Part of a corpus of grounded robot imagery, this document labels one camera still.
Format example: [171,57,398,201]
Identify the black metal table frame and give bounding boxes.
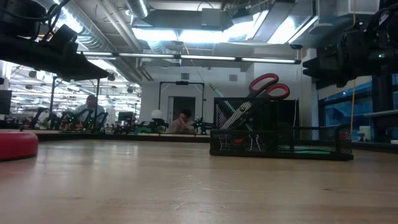
[37,133,398,154]

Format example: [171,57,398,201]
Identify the black binder clip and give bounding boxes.
[248,134,262,152]

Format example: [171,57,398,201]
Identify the teal pencil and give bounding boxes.
[208,83,254,131]

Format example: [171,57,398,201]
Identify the red desk lamp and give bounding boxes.
[0,131,39,161]

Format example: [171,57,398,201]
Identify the black background box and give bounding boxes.
[278,98,300,127]

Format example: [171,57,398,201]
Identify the long ceiling light bar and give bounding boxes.
[77,52,302,65]

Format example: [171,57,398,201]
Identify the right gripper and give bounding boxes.
[303,27,398,88]

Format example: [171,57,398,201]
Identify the black mesh desk organizer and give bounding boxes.
[209,96,354,162]

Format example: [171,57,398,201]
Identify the black vertical post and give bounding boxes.
[371,73,394,144]

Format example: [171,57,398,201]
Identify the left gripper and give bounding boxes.
[0,42,109,81]

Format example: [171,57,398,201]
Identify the black background gantry frame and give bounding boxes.
[49,75,101,129]
[158,80,206,125]

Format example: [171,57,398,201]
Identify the person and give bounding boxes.
[169,108,197,135]
[74,95,109,130]

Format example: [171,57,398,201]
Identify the white globe lamp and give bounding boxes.
[150,109,164,123]

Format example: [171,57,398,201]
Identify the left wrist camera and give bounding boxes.
[46,24,79,54]

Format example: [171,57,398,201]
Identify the dark monitor screen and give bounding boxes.
[117,111,135,124]
[0,90,12,115]

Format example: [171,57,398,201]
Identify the yellow hanging power cable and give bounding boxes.
[349,0,357,135]

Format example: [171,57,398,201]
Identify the red and black scissors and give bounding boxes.
[217,73,291,131]

